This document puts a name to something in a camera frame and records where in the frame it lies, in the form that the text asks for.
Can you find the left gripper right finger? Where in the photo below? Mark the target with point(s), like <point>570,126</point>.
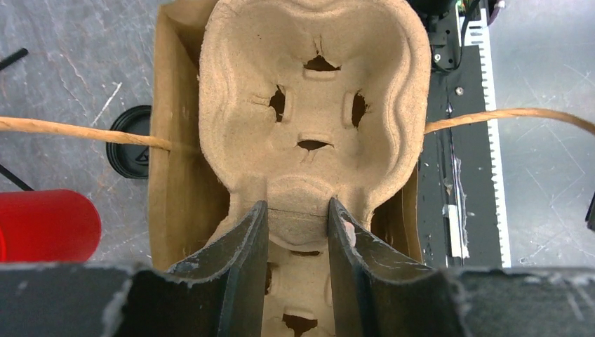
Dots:
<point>374,287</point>

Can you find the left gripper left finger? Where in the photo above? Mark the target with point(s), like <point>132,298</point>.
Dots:
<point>225,281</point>

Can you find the green paper bag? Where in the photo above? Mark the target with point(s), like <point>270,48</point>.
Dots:
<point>187,201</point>

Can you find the red cylindrical holder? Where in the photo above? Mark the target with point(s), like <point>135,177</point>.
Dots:
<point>47,226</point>

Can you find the black mini tripod stand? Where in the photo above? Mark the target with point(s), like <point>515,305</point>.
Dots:
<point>9,175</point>

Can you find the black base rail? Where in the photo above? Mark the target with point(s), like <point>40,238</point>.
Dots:
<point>461,212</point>

